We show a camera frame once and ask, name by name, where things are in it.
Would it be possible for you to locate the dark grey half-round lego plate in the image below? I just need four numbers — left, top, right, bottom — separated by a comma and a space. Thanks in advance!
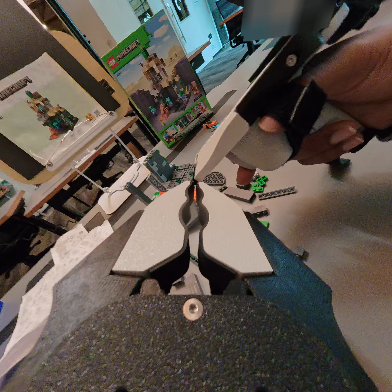
204, 172, 227, 186

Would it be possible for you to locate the dark grey long lego brick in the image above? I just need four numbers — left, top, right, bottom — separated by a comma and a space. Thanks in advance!
225, 186, 256, 203

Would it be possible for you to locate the instruction booklet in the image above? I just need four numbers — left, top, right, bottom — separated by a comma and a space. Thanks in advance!
0, 52, 117, 169

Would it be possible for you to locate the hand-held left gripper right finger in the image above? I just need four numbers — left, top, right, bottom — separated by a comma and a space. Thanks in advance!
197, 182, 274, 277

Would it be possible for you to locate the dark blue-grey lego bar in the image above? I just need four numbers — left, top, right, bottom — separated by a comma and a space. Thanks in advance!
126, 182, 152, 206

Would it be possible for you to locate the light grey holed lego plate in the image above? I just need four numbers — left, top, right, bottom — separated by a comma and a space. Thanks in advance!
257, 187, 297, 201

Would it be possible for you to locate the black office chair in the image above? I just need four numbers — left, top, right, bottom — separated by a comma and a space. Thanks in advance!
215, 0, 247, 49

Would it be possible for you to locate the white printed paper bag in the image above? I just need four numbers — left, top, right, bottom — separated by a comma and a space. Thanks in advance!
0, 221, 114, 374

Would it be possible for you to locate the lego set box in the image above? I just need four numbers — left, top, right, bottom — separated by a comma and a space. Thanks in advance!
101, 9, 215, 147

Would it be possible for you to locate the person's right hand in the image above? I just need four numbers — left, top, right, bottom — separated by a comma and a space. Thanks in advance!
236, 25, 392, 185

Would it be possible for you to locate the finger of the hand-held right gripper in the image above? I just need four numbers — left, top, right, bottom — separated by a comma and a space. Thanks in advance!
194, 112, 252, 180

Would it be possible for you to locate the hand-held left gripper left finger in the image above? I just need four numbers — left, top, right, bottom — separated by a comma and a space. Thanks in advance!
112, 182, 192, 276

